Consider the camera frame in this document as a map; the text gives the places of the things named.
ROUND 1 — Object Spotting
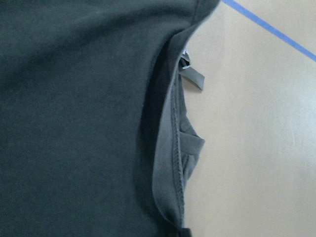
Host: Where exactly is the brown paper table mat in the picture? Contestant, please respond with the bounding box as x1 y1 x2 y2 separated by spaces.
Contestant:
184 2 316 237

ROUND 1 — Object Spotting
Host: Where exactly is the black graphic t-shirt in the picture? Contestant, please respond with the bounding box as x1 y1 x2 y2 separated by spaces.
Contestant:
0 0 218 237

